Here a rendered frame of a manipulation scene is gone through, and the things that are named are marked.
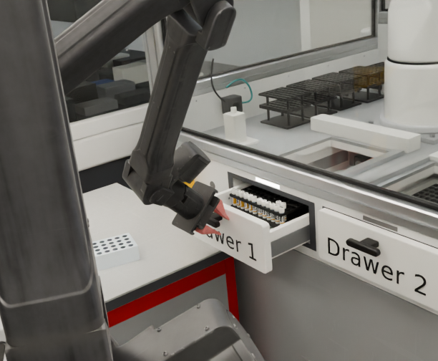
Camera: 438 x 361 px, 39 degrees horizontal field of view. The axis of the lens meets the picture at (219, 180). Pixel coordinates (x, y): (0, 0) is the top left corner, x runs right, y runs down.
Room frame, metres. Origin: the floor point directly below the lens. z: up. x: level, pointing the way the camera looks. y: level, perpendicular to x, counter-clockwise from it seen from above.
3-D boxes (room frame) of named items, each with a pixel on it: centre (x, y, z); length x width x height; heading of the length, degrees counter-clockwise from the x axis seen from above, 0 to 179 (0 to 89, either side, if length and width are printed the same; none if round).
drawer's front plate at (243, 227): (1.23, 0.00, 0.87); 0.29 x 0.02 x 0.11; 35
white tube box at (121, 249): (1.35, 0.28, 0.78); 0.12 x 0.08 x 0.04; 111
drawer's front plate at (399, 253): (1.04, -0.28, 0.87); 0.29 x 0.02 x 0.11; 35
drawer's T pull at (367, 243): (1.03, -0.26, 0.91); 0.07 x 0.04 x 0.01; 35
